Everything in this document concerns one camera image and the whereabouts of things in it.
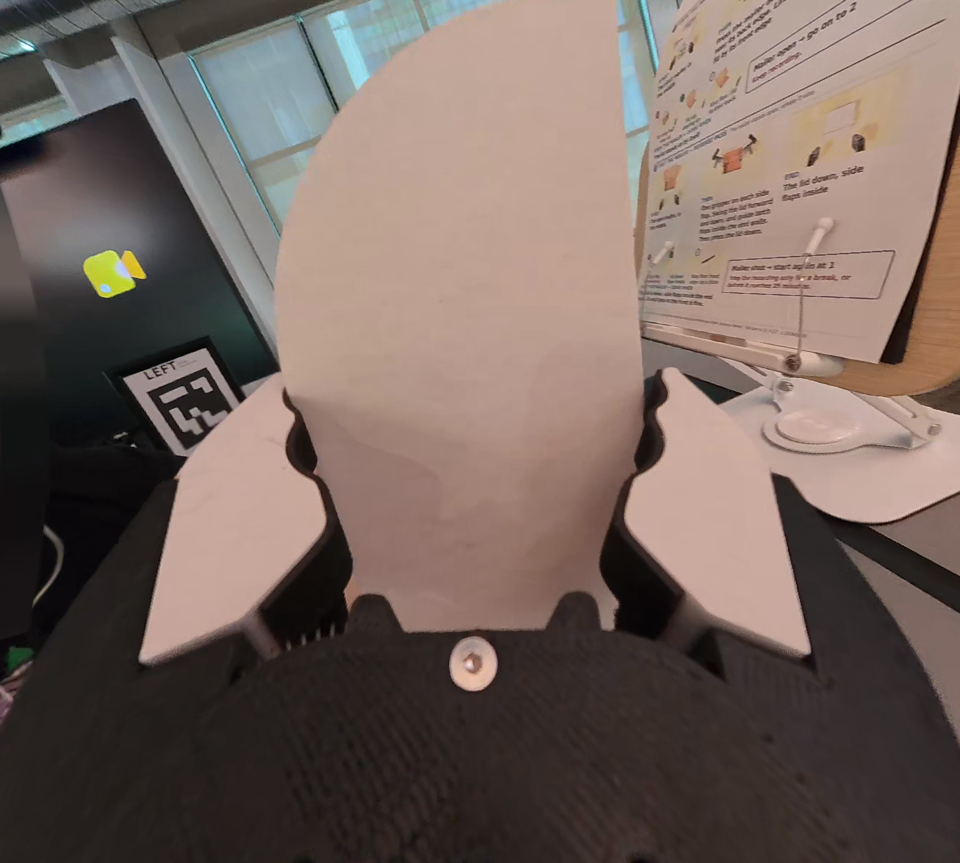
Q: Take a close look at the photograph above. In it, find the white cable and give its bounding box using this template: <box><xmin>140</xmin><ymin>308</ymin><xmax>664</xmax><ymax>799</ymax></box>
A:
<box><xmin>30</xmin><ymin>525</ymin><xmax>67</xmax><ymax>609</ymax></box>

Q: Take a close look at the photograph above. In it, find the dark flat panel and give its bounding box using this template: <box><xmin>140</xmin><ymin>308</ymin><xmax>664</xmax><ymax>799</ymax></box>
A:
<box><xmin>0</xmin><ymin>188</ymin><xmax>50</xmax><ymax>643</ymax></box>

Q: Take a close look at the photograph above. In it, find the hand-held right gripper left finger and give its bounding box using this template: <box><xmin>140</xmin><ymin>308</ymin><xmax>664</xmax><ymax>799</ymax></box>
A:
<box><xmin>137</xmin><ymin>368</ymin><xmax>355</xmax><ymax>668</ymax></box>

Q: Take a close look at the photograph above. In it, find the printed instruction sheet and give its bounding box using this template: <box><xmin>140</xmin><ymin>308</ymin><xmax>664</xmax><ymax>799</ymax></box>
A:
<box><xmin>637</xmin><ymin>0</ymin><xmax>960</xmax><ymax>365</ymax></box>

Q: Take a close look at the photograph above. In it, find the black computer monitor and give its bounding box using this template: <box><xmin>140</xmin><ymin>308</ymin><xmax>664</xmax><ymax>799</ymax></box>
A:
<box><xmin>0</xmin><ymin>98</ymin><xmax>279</xmax><ymax>455</ymax></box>

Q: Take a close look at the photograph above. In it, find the white and brown cardboard box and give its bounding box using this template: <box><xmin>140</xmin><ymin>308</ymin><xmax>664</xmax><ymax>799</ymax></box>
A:
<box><xmin>273</xmin><ymin>0</ymin><xmax>648</xmax><ymax>635</ymax></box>

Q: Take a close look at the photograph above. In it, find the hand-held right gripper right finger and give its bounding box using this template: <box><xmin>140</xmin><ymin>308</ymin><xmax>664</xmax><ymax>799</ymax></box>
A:
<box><xmin>598</xmin><ymin>366</ymin><xmax>814</xmax><ymax>660</ymax></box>

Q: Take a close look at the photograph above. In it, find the large window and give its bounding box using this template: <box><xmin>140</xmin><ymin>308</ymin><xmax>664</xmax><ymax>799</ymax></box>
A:
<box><xmin>187</xmin><ymin>0</ymin><xmax>654</xmax><ymax>234</ymax></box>

